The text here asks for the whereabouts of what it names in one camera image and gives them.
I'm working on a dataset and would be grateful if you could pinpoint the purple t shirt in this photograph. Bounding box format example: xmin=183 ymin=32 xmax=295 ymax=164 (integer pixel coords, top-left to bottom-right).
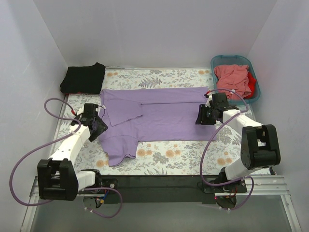
xmin=99 ymin=87 xmax=215 ymax=166

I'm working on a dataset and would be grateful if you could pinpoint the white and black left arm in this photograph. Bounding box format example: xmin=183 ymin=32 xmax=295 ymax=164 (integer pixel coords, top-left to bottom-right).
xmin=37 ymin=103 xmax=108 ymax=201

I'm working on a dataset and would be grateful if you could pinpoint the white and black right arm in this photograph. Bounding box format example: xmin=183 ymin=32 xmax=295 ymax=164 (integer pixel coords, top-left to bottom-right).
xmin=196 ymin=89 xmax=281 ymax=187

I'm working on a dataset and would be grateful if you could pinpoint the folded black t shirt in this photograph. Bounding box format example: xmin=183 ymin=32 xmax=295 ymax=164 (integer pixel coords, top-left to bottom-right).
xmin=60 ymin=62 xmax=106 ymax=94

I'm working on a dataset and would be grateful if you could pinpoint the pink crumpled t shirt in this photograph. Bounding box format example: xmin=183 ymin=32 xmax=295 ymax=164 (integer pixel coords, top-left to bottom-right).
xmin=214 ymin=64 xmax=251 ymax=98

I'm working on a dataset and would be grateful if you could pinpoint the teal plastic laundry basket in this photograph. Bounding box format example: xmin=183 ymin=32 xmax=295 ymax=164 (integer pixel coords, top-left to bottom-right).
xmin=211 ymin=55 xmax=260 ymax=104

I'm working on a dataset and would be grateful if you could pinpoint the floral patterned table mat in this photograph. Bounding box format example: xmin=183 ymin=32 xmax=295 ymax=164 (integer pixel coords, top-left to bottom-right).
xmin=45 ymin=69 xmax=270 ymax=176

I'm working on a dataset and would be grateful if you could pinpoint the red crumpled t shirt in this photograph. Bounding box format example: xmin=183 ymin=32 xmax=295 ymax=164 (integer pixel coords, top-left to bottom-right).
xmin=245 ymin=72 xmax=256 ymax=99

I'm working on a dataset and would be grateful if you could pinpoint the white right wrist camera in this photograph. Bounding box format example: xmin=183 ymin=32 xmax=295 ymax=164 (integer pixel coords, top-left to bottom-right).
xmin=204 ymin=90 xmax=213 ymax=107

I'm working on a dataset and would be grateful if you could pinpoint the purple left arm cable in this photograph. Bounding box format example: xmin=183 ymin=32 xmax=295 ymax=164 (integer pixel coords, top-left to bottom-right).
xmin=8 ymin=98 xmax=123 ymax=219

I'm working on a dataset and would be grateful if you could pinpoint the black robot base mount plate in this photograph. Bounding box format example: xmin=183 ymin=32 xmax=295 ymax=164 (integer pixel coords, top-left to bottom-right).
xmin=101 ymin=175 xmax=248 ymax=204

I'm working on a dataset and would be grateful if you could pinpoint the aluminium front rail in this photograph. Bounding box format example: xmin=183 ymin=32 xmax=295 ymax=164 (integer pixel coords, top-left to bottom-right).
xmin=30 ymin=175 xmax=290 ymax=198

